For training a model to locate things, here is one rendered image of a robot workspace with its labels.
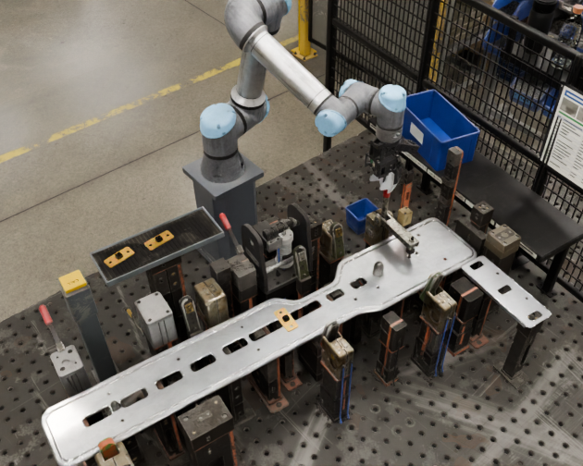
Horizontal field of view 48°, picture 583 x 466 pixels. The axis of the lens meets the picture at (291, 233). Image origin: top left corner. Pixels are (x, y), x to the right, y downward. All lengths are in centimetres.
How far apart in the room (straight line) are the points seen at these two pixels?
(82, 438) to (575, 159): 166
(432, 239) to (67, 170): 264
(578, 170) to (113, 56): 386
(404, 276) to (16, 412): 128
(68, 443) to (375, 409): 92
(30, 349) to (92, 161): 207
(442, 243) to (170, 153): 241
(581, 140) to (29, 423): 191
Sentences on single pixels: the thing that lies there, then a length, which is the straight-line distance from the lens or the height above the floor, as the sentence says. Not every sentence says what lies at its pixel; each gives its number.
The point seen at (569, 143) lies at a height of 127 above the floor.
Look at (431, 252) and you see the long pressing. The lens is 216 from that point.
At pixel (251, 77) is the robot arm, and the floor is 144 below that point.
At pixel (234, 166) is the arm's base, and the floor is 115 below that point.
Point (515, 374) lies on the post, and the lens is 229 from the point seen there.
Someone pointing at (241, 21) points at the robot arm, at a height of 169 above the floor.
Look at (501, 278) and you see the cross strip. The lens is 214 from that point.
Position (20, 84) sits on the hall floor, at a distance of 522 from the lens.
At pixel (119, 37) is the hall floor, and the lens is 560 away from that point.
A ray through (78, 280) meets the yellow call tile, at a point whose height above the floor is 116.
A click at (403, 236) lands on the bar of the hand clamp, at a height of 107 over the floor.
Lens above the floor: 253
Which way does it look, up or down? 44 degrees down
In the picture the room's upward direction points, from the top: 1 degrees counter-clockwise
